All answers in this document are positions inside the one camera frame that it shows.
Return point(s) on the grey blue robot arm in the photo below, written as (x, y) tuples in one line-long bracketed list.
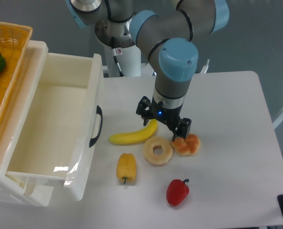
[(166, 42)]

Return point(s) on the black drawer handle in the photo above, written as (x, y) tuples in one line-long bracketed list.
[(97, 127)]

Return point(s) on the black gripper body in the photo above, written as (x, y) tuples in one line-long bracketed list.
[(169, 117)]

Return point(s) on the red bell pepper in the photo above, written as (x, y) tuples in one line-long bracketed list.
[(177, 191)]

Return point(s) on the white plastic drawer cabinet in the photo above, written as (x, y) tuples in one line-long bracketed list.
[(19, 191)]

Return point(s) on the golden braided bread roll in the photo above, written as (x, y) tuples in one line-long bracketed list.
[(188, 146)]

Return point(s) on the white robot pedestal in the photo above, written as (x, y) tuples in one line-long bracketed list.
[(123, 57)]

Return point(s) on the orange plastic basket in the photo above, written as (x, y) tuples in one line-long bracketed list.
[(14, 39)]

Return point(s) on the yellow banana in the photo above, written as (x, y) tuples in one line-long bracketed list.
[(135, 137)]

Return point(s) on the beige ring donut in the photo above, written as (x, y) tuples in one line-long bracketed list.
[(157, 151)]

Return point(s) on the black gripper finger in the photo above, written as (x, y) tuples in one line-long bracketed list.
[(180, 127), (144, 110)]

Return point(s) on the yellow bell pepper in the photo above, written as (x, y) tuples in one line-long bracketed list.
[(126, 169)]

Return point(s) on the white plastic drawer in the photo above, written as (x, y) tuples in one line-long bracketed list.
[(53, 146)]

